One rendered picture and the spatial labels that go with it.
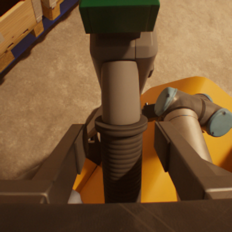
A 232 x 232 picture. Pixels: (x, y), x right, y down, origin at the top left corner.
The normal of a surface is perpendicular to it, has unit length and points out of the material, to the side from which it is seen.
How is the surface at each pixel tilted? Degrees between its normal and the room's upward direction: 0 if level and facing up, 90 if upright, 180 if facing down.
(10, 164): 0
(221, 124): 36
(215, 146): 0
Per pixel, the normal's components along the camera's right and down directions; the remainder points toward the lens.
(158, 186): 0.05, -0.34
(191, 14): 0.25, -0.21
